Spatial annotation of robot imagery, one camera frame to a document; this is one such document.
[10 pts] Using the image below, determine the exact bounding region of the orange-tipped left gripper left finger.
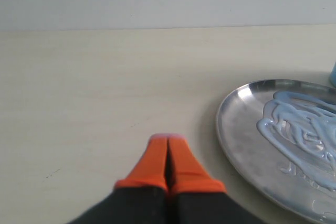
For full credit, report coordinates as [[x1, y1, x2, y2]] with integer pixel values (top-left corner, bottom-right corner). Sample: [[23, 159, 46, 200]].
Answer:
[[71, 134, 168, 223]]

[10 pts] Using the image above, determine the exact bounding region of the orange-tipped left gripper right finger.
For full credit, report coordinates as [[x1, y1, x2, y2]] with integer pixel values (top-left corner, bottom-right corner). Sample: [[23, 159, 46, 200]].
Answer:
[[168, 135, 264, 223]]

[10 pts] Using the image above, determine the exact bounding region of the blue soap pump bottle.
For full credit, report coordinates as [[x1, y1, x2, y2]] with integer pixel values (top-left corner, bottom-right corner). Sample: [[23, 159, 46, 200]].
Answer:
[[329, 63, 336, 87]]

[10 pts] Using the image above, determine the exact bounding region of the blue soap smear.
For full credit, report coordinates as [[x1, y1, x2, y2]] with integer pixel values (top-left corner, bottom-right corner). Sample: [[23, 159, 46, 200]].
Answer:
[[257, 91, 335, 191]]

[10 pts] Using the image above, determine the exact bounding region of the round stainless steel plate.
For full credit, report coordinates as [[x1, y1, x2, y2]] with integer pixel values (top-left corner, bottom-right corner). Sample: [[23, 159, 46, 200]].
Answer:
[[216, 79, 335, 223]]

